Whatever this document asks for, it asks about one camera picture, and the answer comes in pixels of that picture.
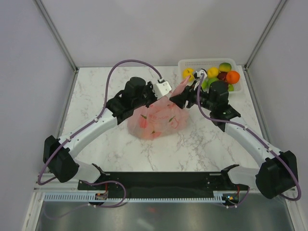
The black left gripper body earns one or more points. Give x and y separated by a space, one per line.
148 97

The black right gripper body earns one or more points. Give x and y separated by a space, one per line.
191 92

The pink plastic bag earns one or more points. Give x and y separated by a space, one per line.
161 118

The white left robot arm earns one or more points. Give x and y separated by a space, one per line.
59 153

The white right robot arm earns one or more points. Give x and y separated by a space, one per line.
277 170

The small green fake fruit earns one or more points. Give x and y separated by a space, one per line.
230 87

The green fake apple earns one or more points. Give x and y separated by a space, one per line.
204 85

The green fake lime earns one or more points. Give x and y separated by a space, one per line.
211 80

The red fake apple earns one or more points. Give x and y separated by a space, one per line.
222 76

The yellow fake lemon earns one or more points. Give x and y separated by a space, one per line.
212 72

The orange fake orange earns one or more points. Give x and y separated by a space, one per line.
232 77

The yellow green fake mango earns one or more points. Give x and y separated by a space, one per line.
225 67

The yellow fake apple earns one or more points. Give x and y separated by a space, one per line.
188 73

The white plastic basket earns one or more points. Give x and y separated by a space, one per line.
207 63

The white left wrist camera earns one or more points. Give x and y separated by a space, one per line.
162 88

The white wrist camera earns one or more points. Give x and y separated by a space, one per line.
199 73
162 88

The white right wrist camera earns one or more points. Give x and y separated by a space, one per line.
199 73

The right aluminium frame post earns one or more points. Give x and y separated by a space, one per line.
266 31

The aluminium frame post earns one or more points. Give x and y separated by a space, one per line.
266 31
55 33

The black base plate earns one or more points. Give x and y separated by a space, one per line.
172 184

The white cable duct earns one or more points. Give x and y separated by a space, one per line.
95 198

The left aluminium frame post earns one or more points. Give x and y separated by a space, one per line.
55 33

